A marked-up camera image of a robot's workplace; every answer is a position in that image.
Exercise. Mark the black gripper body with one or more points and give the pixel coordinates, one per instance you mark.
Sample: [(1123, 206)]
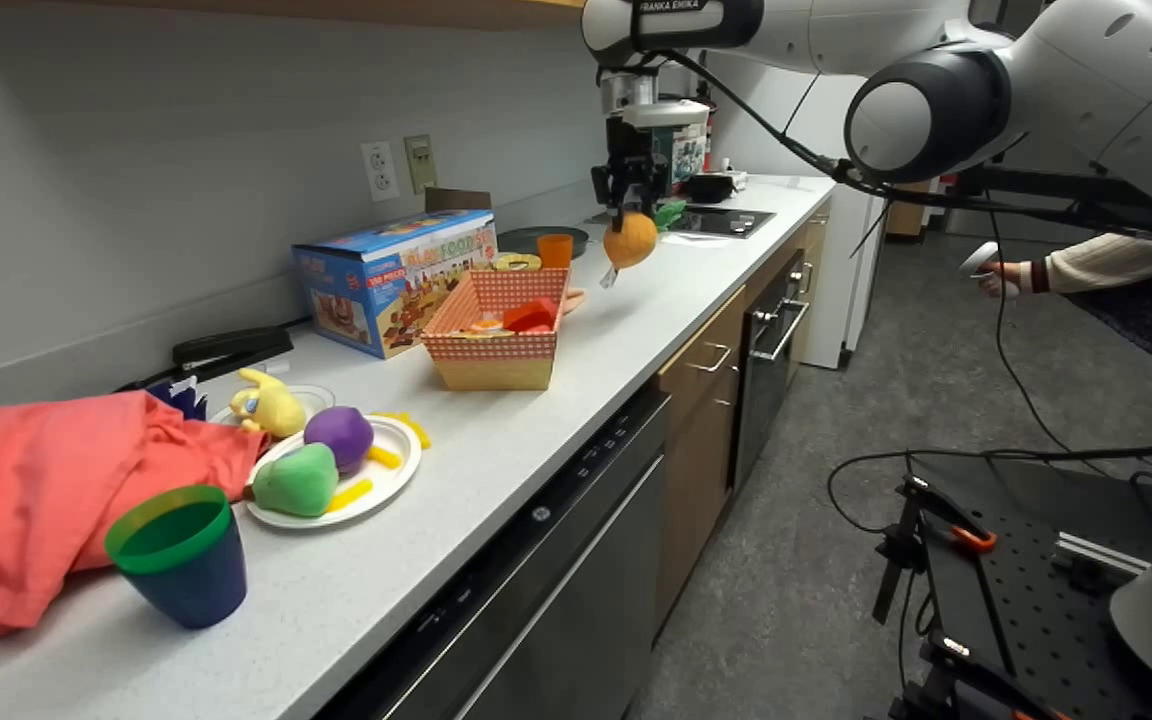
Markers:
[(634, 158)]

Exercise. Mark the stuffed orange pineapple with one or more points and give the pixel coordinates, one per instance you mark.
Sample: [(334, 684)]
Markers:
[(630, 242)]

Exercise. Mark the red checkered basket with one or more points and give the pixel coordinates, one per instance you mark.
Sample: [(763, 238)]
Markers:
[(491, 361)]

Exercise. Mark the white handheld controller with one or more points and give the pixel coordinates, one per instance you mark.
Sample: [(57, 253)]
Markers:
[(976, 258)]

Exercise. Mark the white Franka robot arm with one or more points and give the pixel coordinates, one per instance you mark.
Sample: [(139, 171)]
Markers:
[(1111, 94)]

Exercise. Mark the beige sleeved forearm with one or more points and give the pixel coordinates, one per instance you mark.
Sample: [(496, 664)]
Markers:
[(1130, 260)]

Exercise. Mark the person's hand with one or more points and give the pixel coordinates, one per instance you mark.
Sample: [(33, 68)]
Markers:
[(1017, 277)]

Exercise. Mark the grey green carton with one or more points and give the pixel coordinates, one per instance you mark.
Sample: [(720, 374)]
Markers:
[(689, 152)]

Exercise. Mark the black pot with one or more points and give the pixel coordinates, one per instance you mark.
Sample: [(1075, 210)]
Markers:
[(715, 190)]

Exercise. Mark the black induction cooktop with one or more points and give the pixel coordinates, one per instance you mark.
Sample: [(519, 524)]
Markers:
[(720, 223)]

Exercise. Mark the orange toy cup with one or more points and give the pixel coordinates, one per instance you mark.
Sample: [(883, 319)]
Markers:
[(559, 251)]

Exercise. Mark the dark round pan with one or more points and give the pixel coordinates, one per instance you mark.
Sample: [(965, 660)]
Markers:
[(523, 238)]

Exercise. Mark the cream bowl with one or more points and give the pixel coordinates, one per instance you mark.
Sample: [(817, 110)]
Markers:
[(519, 260)]

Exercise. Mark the orange red toy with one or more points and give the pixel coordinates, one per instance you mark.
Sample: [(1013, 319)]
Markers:
[(528, 319)]

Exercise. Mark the brown cardboard piece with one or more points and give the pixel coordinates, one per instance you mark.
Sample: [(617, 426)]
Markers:
[(457, 196)]

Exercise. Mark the wooden upper cabinet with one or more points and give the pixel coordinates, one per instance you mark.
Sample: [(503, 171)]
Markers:
[(469, 12)]

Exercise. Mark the black built-in oven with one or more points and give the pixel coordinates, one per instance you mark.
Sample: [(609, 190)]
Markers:
[(763, 384)]

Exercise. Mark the blue toy food box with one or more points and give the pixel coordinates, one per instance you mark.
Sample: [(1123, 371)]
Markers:
[(403, 284)]

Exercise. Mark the wooden base cabinet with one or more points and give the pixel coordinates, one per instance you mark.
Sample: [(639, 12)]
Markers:
[(696, 454)]

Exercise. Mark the yellow toy fry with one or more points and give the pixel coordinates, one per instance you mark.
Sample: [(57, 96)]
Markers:
[(387, 454), (354, 494), (414, 430)]

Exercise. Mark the purple plush toy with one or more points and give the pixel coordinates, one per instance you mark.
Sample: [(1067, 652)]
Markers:
[(337, 434)]

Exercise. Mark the white round plate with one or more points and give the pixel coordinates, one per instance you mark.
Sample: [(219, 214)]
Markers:
[(399, 497)]

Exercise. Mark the yellow plush toy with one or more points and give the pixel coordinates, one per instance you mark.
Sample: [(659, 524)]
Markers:
[(273, 407)]

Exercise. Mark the dark steel dishwasher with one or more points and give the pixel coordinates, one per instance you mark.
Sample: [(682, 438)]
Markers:
[(538, 584)]

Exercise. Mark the black stapler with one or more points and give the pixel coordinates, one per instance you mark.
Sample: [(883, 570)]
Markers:
[(239, 345)]

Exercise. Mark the green plush toy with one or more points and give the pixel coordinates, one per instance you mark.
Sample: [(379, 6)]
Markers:
[(294, 480)]

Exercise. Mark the orange black bar clamp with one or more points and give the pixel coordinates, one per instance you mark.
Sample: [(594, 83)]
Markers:
[(949, 673), (963, 534)]

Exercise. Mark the dark blue spiky toy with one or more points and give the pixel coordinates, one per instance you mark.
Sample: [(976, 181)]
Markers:
[(180, 399)]

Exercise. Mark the dark navy textured fabric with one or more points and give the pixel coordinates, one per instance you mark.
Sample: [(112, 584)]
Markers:
[(1149, 325)]

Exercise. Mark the black perforated breadboard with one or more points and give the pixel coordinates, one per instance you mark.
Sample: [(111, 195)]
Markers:
[(1017, 614)]

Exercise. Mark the blue cup green rim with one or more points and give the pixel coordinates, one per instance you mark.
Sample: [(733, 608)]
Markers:
[(188, 584)]

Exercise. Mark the coral pink cloth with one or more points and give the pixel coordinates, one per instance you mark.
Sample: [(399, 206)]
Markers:
[(29, 504)]

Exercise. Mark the beige wall plate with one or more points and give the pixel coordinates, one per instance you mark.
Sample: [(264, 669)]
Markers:
[(419, 161)]

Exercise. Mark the white wall outlet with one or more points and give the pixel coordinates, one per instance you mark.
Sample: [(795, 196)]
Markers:
[(381, 171)]

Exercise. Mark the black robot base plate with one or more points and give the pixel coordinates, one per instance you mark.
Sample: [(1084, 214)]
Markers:
[(1083, 494)]

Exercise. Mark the white aluminium bracket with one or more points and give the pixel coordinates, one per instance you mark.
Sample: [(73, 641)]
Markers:
[(1100, 548)]

